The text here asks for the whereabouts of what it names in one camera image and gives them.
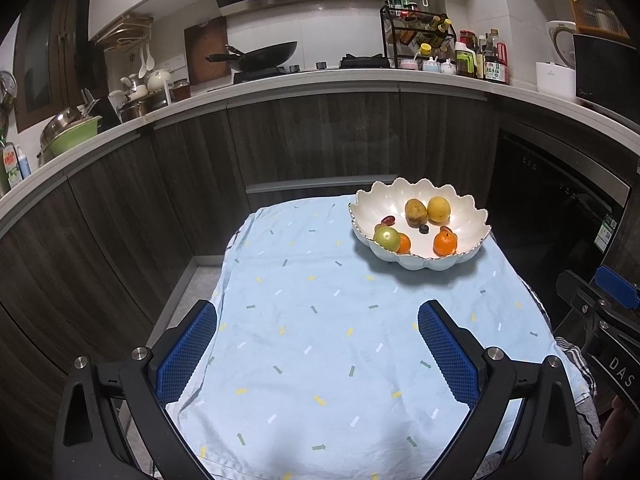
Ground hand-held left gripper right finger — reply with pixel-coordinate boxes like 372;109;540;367
417;299;584;480

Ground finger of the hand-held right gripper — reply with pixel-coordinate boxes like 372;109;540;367
595;265;640;311
556;270;603;322

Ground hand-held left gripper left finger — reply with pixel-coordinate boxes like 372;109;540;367
52;299;218;480

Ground white scalloped ceramic bowl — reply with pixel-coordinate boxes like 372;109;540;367
348;176;492;272

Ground green apple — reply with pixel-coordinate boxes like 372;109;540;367
373;226;400;251

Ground yellow lemon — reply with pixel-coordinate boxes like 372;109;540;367
427;196;451;224

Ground brown russet pear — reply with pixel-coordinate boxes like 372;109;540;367
404;198;428;227

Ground person's right hand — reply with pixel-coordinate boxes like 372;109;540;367
595;395;640;480

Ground black built-in dishwasher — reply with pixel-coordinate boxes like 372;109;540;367
487;127;633;321

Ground light blue patterned tablecloth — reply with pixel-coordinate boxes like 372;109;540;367
165;192;591;480

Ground black microwave oven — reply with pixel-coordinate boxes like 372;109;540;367
572;33;640;126

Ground green basin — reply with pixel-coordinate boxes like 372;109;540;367
49;116;103;157

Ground white rice cooker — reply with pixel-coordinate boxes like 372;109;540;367
545;20;578;68

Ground steel pot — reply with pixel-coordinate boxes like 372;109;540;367
118;91;171;122

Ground green dish soap bottle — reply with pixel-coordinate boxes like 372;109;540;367
0;137;25;196

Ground steel pan lid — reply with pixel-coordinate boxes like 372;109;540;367
39;106;91;158

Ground white teapot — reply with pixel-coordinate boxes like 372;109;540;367
146;69;173;92

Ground white kitchen countertop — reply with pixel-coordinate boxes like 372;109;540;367
0;67;640;233

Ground black gas stove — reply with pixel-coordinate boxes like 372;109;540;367
232;55;392;85

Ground black wok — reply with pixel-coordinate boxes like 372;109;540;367
206;41;298;73

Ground wooden cutting board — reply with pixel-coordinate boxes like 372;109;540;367
184;16;232;86

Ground wooden hanging shelf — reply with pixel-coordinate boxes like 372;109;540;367
95;14;154;46

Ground dark wooden door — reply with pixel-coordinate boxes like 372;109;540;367
12;0;108;133

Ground oil bottle green handle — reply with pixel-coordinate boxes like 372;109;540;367
454;41;476;78

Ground round wall gauge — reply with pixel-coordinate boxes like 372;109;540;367
0;71;18;111

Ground black wire spice rack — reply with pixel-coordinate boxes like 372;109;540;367
380;4;457;68

